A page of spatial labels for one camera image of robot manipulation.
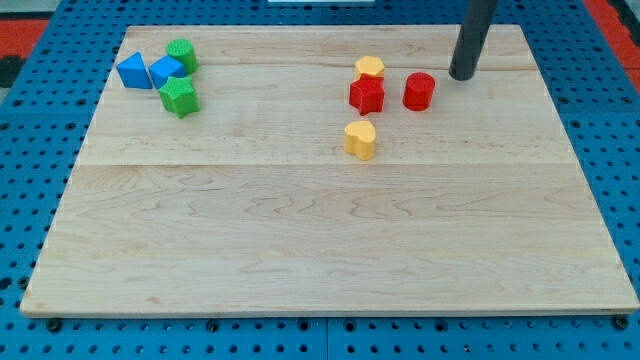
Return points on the blue triangle block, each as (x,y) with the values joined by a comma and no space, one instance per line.
(133,73)

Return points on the wooden board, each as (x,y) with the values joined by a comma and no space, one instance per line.
(250,207)

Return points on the red star block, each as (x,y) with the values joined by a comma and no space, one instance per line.
(367,94)

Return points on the red cylinder block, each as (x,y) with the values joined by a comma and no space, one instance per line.
(418,93)

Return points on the green cylinder block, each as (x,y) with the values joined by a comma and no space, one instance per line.
(183,51)

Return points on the green star block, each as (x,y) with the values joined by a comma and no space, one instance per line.
(179,96)

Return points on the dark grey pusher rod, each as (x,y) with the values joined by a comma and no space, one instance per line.
(471,38)

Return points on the yellow heart block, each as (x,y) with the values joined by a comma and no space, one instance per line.
(359,139)

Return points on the blue cube block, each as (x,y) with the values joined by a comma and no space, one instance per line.
(164,68)

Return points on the yellow hexagon block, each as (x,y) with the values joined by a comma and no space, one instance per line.
(370,66)

